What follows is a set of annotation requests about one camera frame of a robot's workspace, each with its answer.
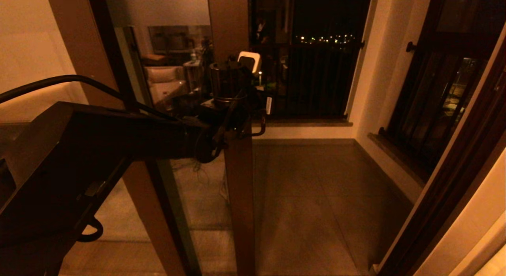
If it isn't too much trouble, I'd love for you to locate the brown framed sliding glass door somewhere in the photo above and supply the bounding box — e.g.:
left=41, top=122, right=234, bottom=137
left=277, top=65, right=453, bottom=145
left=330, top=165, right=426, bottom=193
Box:
left=105, top=0, right=257, bottom=276

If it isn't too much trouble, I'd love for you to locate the black metal balcony railing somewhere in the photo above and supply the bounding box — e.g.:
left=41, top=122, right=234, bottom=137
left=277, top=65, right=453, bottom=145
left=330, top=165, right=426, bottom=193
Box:
left=250, top=41, right=366, bottom=119

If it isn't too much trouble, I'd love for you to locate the brown framed fixed glass panel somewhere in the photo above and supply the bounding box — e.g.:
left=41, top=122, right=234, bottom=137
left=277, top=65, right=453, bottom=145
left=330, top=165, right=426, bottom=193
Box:
left=0, top=0, right=186, bottom=276

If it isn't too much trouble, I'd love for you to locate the brown stone side window sill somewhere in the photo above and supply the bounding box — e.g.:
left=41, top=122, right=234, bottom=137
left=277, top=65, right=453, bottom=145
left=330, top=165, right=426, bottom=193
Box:
left=368, top=133, right=429, bottom=189

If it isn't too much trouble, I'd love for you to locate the black metal side window railing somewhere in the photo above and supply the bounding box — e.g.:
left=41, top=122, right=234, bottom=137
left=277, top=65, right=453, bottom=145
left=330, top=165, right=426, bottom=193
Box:
left=379, top=42, right=491, bottom=170

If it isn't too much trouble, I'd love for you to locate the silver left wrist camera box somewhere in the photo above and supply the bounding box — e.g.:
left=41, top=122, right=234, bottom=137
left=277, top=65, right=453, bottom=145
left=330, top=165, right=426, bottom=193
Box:
left=237, top=51, right=262, bottom=74

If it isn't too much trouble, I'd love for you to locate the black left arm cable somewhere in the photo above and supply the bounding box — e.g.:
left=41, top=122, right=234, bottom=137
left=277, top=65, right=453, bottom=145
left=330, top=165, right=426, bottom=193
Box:
left=0, top=74, right=178, bottom=121

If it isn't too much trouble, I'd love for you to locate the black strap loop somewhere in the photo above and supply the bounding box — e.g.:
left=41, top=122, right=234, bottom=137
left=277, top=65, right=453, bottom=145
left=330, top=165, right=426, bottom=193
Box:
left=77, top=217, right=104, bottom=242

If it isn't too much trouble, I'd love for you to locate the dark brown side window frame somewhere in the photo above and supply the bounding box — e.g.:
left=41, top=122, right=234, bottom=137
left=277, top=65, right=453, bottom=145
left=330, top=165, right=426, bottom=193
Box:
left=419, top=0, right=506, bottom=59

